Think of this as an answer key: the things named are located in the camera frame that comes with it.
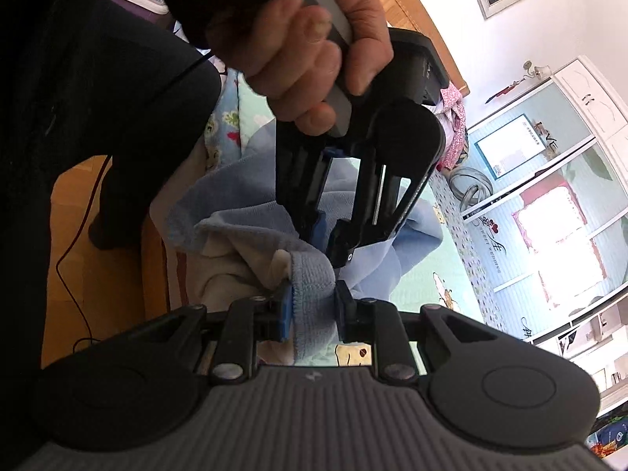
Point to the light blue knit garment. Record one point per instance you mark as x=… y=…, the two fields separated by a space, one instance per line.
x=230 y=191

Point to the pink floral quilt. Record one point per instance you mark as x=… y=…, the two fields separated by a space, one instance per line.
x=454 y=132

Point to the green bee-print bedsheet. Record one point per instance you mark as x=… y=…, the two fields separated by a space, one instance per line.
x=483 y=279

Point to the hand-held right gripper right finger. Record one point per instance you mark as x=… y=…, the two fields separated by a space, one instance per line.
x=345 y=314

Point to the red hanging ornament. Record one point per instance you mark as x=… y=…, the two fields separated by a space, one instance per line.
x=505 y=91

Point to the person's left hand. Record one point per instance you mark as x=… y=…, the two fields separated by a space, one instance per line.
x=284 y=59

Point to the sliding-door wardrobe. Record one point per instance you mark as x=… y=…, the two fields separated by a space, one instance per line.
x=579 y=176

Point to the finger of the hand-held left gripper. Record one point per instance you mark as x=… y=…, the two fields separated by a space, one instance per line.
x=319 y=230
x=341 y=248

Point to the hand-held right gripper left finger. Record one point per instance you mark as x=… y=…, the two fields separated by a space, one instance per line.
x=286 y=314

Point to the wall lamp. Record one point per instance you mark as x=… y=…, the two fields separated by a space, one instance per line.
x=539 y=72

